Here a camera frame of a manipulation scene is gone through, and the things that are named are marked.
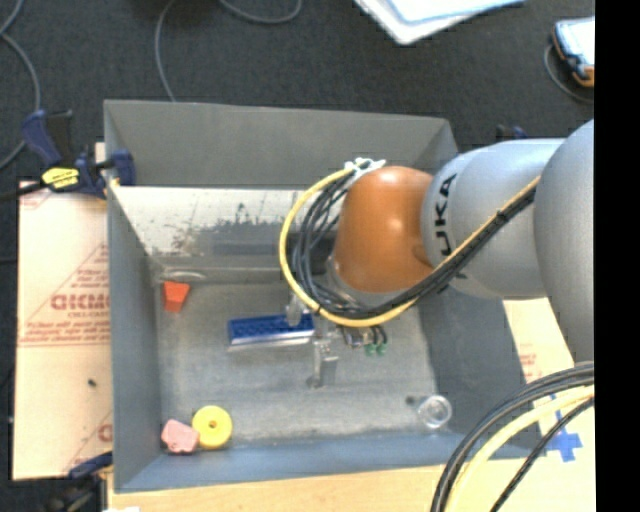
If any grey metal bin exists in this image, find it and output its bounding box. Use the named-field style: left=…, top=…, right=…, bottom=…
left=102, top=98, right=531, bottom=494

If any pink soft lump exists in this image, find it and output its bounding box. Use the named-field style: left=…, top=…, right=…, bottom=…
left=160, top=418, right=201, bottom=455

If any clear glass cup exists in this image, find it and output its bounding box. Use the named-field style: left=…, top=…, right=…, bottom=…
left=417, top=394, right=454, bottom=429

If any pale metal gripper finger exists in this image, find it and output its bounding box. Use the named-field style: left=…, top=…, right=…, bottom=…
left=311, top=339, right=340, bottom=389
left=285, top=293, right=307, bottom=328

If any blue flat block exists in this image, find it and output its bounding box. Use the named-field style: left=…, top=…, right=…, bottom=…
left=226, top=311, right=317, bottom=350

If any orange small block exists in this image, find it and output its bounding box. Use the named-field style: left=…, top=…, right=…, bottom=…
left=162, top=280, right=192, bottom=314

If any yellow ring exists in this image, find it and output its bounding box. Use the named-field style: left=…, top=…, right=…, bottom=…
left=191, top=405, right=234, bottom=451

